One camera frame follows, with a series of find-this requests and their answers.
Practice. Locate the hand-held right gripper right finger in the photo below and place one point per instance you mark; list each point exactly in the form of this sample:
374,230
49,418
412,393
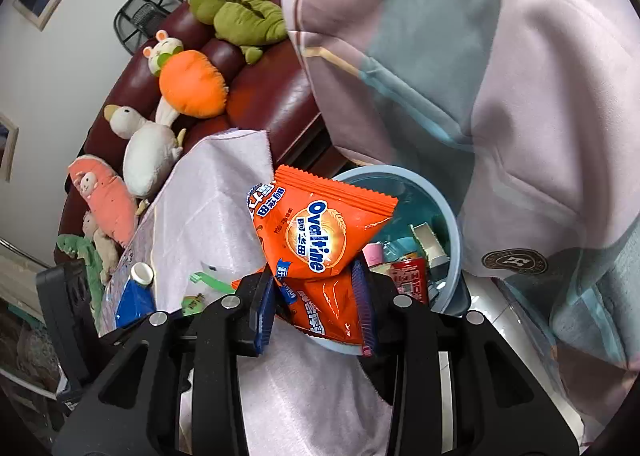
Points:
364,316

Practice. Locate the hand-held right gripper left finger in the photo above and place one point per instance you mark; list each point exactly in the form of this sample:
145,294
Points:
264,316

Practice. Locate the orange snack packet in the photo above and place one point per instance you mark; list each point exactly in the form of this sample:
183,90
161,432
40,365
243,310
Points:
320,231
325,308

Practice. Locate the pink paper cup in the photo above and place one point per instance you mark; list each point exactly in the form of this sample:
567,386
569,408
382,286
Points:
374,255

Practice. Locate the green white packet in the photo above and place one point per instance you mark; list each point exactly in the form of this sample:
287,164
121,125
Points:
210,281

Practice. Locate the blue label water bottle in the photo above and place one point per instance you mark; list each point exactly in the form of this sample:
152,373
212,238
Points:
132,303

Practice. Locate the white green medicine box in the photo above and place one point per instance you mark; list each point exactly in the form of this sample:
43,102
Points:
430,241

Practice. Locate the teal plastic bin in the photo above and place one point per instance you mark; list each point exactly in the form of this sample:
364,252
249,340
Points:
447,236

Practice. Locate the light green dinosaur plush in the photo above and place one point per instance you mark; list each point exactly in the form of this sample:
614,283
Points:
92,276

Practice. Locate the beige plush doll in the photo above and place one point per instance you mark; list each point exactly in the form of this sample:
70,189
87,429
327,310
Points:
102,246

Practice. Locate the pink carrot plush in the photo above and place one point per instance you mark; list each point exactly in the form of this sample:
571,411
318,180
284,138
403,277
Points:
107,201

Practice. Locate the white duck plush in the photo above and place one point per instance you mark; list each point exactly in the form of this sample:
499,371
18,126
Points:
147,155

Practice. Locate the dark red leather sofa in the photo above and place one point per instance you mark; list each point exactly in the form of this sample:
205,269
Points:
270,100

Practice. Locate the orange carrot rabbit plush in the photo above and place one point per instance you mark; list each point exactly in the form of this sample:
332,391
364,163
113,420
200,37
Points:
192,83

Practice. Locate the plaid pink grey blanket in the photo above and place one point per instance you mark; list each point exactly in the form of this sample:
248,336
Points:
500,85

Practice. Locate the olive green dinosaur plush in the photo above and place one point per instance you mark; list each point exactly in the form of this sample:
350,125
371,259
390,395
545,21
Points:
240,15

